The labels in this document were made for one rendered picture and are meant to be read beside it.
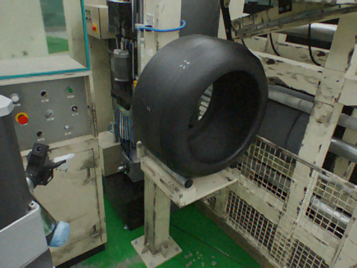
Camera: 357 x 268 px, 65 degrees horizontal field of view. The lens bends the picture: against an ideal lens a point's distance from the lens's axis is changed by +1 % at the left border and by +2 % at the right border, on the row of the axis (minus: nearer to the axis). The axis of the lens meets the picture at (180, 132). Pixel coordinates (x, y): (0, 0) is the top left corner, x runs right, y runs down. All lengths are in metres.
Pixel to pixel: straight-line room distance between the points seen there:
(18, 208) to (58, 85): 1.11
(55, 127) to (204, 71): 0.88
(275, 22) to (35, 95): 1.13
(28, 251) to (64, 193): 1.24
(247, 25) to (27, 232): 1.25
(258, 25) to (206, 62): 0.47
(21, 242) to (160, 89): 0.69
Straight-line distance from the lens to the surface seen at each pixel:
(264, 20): 1.38
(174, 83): 0.96
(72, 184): 1.69
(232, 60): 1.05
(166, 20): 1.33
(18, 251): 0.46
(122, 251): 2.15
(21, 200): 0.41
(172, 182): 1.29
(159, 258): 2.08
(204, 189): 1.37
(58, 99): 1.50
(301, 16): 1.27
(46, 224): 0.92
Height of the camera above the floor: 1.65
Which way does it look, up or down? 27 degrees down
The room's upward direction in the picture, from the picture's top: 4 degrees clockwise
